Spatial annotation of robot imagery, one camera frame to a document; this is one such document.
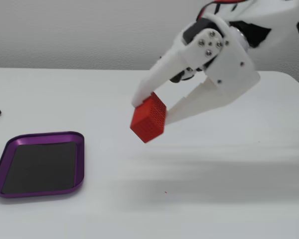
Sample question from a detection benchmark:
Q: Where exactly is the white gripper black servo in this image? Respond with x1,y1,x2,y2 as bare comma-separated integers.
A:
131,13,262,125

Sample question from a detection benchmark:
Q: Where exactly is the red perforated cube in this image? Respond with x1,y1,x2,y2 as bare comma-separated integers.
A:
129,91,168,144

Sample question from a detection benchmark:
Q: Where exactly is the purple metal tray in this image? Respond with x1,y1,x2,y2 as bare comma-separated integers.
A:
0,130,86,199

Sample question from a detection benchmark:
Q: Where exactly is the black tray mat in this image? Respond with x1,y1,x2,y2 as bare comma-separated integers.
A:
1,141,78,195

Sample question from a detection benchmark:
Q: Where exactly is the red white black servo wire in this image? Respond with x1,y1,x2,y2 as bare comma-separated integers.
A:
196,0,249,21

